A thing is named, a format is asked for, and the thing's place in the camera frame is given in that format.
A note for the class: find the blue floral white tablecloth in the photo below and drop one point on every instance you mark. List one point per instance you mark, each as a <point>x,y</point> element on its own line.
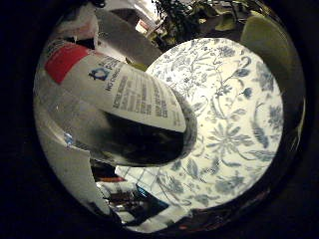
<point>229,132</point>

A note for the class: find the white checked cloth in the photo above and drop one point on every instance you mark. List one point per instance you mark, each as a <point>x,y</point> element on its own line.
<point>138,174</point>

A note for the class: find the green potted plant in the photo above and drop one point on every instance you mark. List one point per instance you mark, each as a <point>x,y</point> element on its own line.
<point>186,20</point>

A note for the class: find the clear spray bottle white label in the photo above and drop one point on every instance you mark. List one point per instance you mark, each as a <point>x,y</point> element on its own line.
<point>133,96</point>

